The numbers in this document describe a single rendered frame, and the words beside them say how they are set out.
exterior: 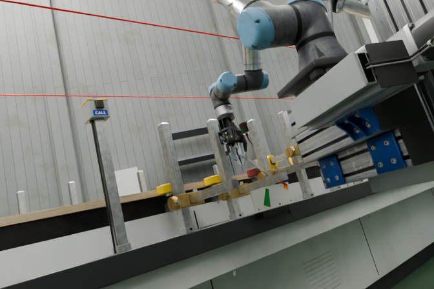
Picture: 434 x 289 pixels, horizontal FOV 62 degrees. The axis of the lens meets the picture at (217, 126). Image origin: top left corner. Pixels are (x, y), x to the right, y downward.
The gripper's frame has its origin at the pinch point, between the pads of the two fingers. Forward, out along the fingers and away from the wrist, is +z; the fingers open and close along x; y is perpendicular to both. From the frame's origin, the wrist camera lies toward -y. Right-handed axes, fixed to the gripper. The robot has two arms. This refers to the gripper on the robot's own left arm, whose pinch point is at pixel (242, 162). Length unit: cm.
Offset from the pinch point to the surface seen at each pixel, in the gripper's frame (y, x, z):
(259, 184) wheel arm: -0.3, 4.0, 10.4
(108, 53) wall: -316, -313, -352
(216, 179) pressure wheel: -9.9, -18.6, 0.4
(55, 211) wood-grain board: 48, -52, 2
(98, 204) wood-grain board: 34, -46, 2
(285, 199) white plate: -30.4, 2.4, 16.8
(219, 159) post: -0.9, -9.6, -5.3
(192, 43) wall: -427, -196, -354
